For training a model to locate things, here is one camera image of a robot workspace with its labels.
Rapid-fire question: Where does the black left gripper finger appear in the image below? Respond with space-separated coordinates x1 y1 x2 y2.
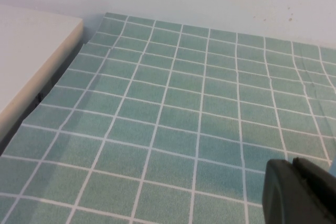
261 156 336 224

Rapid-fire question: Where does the green white checked tablecloth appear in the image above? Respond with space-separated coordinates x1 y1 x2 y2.
0 12 336 224

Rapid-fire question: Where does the white table board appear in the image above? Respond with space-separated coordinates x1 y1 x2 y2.
0 4 85 154

